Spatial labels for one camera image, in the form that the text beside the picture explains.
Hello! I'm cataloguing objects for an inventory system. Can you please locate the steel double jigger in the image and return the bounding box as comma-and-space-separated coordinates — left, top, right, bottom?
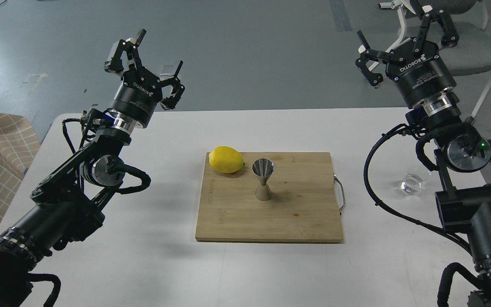
252, 159, 275, 201

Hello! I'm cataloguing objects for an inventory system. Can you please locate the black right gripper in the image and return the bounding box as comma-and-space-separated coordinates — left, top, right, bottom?
355, 0, 460, 109

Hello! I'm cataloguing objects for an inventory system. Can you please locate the grey office chair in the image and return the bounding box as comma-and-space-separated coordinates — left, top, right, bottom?
378, 0, 491, 124

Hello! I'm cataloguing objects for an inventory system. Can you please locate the clear glass measuring cup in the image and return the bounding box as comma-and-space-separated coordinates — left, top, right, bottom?
397, 165, 431, 195

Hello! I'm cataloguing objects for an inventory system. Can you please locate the wooden cutting board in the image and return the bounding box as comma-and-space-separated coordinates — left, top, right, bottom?
195, 152, 344, 243

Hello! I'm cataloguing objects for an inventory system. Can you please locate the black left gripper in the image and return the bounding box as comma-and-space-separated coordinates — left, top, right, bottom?
104, 29, 185, 128

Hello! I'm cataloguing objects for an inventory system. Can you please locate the yellow lemon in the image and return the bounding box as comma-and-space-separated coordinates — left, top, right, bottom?
208, 146, 244, 174

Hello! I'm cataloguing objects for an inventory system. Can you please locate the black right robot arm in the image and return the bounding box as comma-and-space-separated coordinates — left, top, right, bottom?
356, 0, 491, 307

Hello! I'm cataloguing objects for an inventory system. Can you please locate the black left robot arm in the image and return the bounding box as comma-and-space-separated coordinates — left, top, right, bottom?
0, 29, 185, 307

